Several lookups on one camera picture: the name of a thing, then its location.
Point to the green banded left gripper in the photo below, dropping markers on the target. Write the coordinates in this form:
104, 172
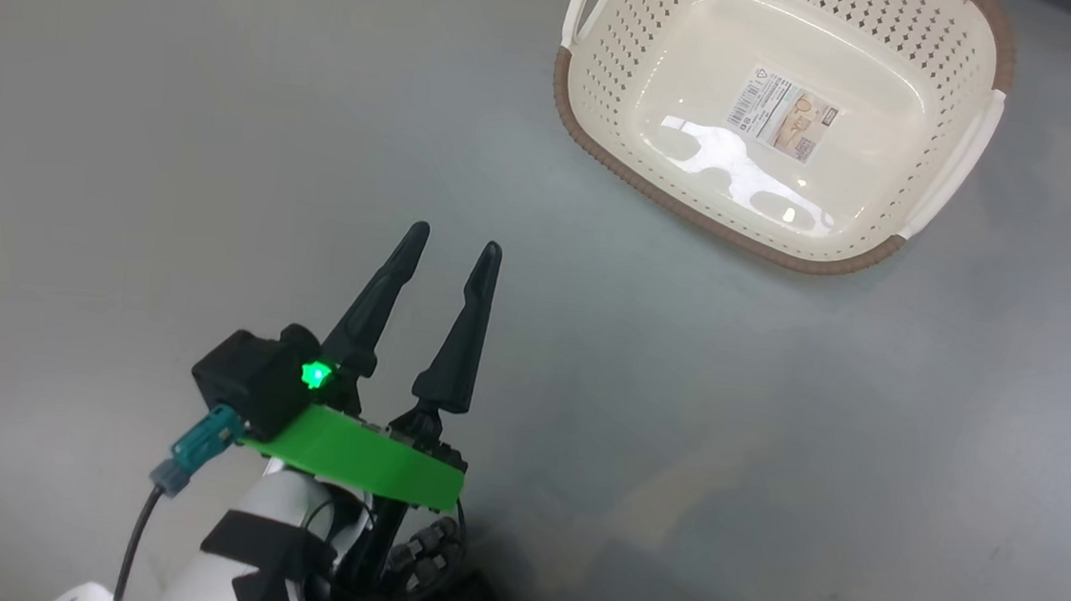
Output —
360, 459

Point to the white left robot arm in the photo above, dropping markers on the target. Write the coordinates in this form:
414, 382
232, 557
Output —
208, 580

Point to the cream perforated laundry basket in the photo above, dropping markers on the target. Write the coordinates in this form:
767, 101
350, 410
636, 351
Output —
610, 87

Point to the paper basket label sticker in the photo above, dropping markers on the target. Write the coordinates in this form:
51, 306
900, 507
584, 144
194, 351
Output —
784, 118

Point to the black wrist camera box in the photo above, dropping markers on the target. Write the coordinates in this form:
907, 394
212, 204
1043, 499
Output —
247, 378

